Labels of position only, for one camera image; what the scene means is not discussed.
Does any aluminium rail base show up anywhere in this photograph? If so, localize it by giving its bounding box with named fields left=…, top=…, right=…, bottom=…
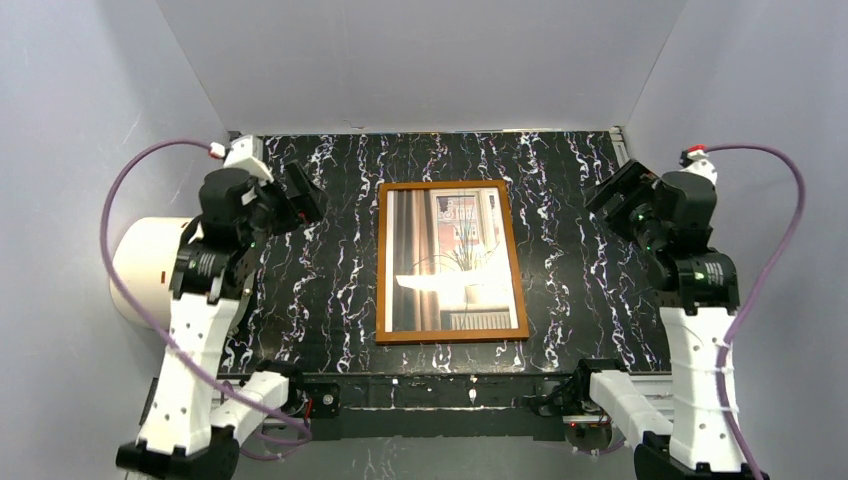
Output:
left=125, top=374, right=757, bottom=480

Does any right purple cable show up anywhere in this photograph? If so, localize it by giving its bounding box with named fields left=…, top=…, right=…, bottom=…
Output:
left=569, top=144, right=808, bottom=480

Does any printed photo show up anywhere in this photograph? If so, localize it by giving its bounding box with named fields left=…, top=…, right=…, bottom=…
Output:
left=384, top=188, right=520, bottom=334

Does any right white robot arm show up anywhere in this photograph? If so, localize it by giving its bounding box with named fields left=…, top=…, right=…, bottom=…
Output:
left=582, top=160, right=766, bottom=479

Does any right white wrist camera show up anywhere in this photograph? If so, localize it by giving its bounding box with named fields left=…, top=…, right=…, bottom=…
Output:
left=679, top=144, right=718, bottom=187

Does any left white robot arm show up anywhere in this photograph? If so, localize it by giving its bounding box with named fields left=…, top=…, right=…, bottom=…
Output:
left=116, top=162, right=326, bottom=479

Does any brown wooden photo frame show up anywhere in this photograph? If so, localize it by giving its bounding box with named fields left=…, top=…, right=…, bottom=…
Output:
left=374, top=179, right=531, bottom=346

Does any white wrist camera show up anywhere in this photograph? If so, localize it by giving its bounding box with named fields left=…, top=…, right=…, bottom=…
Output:
left=679, top=144, right=718, bottom=187
left=208, top=135, right=274, bottom=183

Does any white cylinder with coloured lid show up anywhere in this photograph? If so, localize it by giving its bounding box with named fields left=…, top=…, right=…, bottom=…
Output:
left=113, top=217, right=192, bottom=328

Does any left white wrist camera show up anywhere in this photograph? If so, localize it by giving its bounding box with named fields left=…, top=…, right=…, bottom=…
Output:
left=208, top=135, right=274, bottom=183

